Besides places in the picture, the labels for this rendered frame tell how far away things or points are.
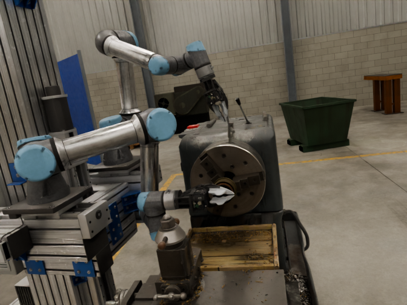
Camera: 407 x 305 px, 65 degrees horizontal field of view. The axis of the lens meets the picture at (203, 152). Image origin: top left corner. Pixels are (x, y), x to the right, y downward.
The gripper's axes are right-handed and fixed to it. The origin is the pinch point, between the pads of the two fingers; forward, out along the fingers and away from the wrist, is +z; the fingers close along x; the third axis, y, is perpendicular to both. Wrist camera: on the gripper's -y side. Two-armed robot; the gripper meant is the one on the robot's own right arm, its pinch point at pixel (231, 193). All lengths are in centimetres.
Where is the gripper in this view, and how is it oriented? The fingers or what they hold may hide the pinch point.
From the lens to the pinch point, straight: 119.7
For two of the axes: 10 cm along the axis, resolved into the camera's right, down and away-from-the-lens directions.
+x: -1.5, -9.7, -2.1
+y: -2.0, 2.4, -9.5
